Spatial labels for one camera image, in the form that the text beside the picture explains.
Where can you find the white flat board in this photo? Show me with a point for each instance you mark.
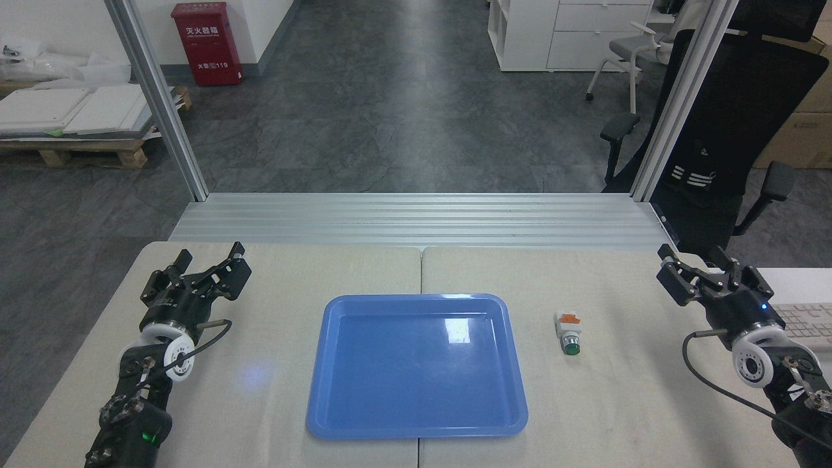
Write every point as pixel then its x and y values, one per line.
pixel 114 107
pixel 39 109

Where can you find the silver aluminium post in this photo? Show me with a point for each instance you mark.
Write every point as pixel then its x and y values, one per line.
pixel 162 110
pixel 682 104

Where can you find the white drawer cabinet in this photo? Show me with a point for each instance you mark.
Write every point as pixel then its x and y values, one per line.
pixel 552 36

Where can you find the green push button switch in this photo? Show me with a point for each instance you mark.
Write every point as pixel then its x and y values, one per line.
pixel 569 333

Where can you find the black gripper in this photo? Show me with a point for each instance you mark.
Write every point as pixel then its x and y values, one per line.
pixel 174 309
pixel 741 312

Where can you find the silver ribbed aluminium platform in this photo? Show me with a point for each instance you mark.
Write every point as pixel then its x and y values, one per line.
pixel 422 221

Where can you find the white keyboard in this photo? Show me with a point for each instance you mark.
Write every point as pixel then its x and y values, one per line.
pixel 809 322

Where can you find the clear plastic wrap pile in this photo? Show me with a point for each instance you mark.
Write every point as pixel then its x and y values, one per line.
pixel 58 65

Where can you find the white grey office chair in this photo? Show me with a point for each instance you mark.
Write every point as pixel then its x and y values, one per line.
pixel 634 49

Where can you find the wooden pallet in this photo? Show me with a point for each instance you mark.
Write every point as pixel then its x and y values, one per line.
pixel 78 151

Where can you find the black mesh office chair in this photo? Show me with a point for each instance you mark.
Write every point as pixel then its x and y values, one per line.
pixel 734 130

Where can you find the white side desk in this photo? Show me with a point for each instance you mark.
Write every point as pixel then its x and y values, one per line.
pixel 799 286

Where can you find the brown cardboard box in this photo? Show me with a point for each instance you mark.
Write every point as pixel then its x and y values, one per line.
pixel 819 84
pixel 796 140

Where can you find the blue plastic tray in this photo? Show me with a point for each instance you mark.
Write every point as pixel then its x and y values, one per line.
pixel 416 377

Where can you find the red fire extinguisher box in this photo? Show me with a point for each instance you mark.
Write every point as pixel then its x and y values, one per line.
pixel 207 45

